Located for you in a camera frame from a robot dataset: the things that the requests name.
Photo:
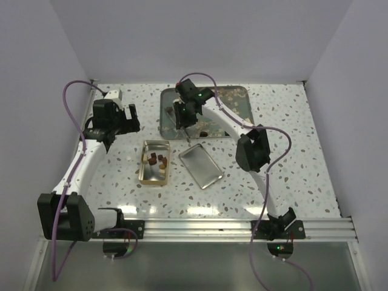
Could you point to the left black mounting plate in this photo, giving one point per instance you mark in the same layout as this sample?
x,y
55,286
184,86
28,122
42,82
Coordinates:
x,y
136,225

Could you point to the silver metal tin lid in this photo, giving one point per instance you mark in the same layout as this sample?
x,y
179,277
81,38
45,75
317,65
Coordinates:
x,y
201,166

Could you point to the aluminium rail front edge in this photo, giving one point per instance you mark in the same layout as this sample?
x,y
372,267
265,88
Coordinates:
x,y
215,230

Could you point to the gold metal tin box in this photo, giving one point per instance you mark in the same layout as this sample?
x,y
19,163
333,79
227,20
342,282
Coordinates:
x,y
149,173

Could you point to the black mounting plate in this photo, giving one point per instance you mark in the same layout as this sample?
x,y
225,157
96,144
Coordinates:
x,y
267,231
136,225

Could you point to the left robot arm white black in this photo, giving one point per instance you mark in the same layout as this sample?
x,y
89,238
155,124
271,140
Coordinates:
x,y
64,213

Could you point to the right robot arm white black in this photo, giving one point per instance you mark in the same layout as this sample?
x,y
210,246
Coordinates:
x,y
252,148

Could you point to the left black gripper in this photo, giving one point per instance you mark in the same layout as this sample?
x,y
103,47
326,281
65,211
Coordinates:
x,y
130,125

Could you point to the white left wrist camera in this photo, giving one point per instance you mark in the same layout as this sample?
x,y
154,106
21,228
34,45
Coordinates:
x,y
116,96

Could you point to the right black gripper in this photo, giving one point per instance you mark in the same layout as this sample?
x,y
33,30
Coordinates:
x,y
181,120

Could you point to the floral teal serving tray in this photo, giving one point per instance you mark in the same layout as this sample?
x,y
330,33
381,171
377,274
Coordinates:
x,y
235,97

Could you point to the silver metal tongs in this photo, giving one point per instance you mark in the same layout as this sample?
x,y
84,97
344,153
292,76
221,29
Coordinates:
x,y
173,120

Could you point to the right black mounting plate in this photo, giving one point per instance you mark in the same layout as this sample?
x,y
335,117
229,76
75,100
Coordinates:
x,y
267,231

